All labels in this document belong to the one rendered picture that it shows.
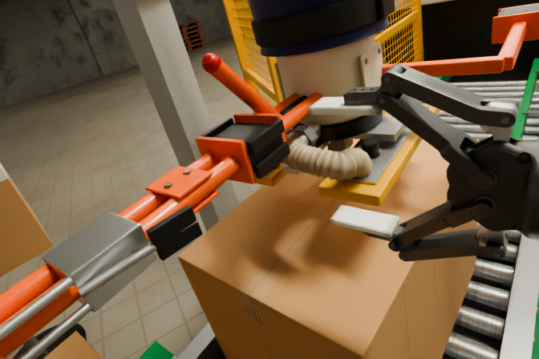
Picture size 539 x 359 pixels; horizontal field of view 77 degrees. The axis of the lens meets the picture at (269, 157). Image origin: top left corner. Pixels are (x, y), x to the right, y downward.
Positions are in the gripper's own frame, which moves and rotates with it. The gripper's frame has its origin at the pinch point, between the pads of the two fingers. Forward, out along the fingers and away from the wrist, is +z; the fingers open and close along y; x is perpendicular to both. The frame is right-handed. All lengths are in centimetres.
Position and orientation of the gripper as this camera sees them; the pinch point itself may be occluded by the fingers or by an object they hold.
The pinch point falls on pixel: (335, 165)
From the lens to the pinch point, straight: 37.3
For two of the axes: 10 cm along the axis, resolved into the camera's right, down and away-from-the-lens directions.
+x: 5.9, -4.7, 6.6
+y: 2.3, 8.8, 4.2
